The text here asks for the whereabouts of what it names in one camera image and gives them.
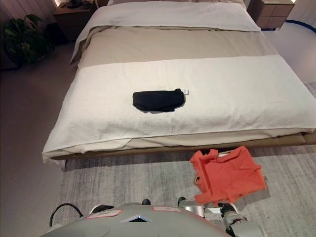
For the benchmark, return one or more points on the black garment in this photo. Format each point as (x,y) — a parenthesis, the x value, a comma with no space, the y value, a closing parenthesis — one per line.
(155,100)

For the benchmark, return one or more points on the orange shirt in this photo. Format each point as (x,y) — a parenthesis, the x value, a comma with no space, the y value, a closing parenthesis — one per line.
(229,172)

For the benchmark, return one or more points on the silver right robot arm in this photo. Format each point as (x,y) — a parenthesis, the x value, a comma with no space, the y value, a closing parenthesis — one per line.
(240,223)

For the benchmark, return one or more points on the grey striped rug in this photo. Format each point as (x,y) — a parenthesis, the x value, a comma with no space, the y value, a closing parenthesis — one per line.
(123,180)

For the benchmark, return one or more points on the white sticker red border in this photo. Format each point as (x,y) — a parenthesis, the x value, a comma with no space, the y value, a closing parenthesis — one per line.
(105,213)
(166,209)

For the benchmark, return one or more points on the silver robot torso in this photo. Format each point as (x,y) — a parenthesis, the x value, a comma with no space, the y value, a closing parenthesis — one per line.
(138,225)

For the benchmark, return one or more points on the white folded-back bed sheet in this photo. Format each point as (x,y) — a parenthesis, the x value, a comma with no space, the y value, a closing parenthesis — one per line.
(172,14)

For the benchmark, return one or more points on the black box on floor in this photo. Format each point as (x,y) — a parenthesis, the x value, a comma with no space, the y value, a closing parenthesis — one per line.
(55,33)

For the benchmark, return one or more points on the silver right robot leg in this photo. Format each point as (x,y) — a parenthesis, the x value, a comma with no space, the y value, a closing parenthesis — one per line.
(191,207)

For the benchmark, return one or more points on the wooden nightstand with dark items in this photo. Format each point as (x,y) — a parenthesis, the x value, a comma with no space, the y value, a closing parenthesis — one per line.
(74,19)

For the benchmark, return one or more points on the black device on nightstand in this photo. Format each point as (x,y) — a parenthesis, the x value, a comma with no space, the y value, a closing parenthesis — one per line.
(73,3)

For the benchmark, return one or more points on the wooden nightstand with square drawers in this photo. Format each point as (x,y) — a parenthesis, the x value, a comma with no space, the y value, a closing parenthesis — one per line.
(271,13)

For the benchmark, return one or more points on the low wooden bed frame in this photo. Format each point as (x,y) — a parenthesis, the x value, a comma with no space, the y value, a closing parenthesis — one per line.
(271,144)

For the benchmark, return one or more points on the dark green potted plant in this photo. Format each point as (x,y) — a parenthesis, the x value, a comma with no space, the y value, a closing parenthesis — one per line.
(23,42)

